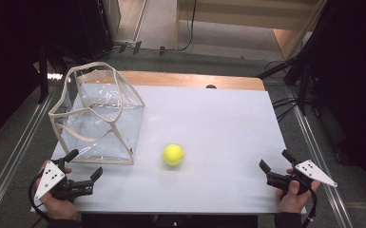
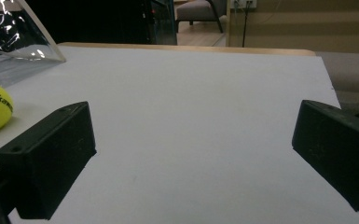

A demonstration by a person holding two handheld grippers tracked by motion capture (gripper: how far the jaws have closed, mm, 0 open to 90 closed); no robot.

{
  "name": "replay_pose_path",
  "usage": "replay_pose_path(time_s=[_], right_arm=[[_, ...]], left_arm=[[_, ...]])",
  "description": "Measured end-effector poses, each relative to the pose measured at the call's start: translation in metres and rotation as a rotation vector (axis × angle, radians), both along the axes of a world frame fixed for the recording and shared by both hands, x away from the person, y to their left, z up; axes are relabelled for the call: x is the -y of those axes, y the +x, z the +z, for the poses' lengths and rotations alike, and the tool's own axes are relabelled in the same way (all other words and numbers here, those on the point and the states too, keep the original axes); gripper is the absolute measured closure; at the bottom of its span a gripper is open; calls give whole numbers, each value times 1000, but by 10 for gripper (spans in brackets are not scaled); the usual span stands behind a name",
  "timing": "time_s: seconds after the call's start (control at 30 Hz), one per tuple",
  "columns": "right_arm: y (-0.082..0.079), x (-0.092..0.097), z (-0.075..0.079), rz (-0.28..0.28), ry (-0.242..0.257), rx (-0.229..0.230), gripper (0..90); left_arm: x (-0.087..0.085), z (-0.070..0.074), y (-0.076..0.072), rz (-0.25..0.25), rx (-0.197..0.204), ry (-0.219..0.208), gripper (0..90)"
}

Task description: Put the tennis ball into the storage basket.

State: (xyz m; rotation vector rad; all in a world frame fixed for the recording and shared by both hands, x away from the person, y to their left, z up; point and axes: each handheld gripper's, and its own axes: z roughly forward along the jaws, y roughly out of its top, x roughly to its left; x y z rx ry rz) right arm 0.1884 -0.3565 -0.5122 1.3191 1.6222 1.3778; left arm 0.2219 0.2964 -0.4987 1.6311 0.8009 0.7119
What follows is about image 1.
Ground black metal stand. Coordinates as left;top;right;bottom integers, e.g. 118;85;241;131
256;53;318;117
37;44;50;105

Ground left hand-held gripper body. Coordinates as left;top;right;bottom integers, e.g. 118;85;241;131
33;160;95;201

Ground person's right hand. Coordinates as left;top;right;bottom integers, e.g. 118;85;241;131
276;168;322;214

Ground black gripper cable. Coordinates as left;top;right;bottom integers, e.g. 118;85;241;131
301;186;318;228
28;172;53;222

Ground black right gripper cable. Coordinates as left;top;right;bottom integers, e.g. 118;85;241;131
301;186;318;228

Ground light wooden frame furniture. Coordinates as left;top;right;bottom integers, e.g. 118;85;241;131
174;0;329;61

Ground clear plastic bag beige trim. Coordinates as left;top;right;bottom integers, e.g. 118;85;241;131
48;61;146;166

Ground person's left hand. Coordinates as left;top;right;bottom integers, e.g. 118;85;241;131
32;160;79;221

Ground black equipment cabinet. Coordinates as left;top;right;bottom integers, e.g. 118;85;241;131
75;0;115;60

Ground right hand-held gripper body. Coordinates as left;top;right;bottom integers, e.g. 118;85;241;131
266;159;338;196

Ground black floor cables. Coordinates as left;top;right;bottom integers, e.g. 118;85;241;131
271;96;300;124

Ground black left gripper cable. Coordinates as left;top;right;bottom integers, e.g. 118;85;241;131
28;172;53;222

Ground yellow tennis ball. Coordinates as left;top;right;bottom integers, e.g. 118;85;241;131
163;143;185;167

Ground black hanging cable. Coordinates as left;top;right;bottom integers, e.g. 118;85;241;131
179;0;198;52

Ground white table cover sheet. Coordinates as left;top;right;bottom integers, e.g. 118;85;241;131
30;84;307;215

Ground metal floor rail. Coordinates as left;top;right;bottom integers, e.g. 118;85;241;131
288;89;355;228
0;91;56;222

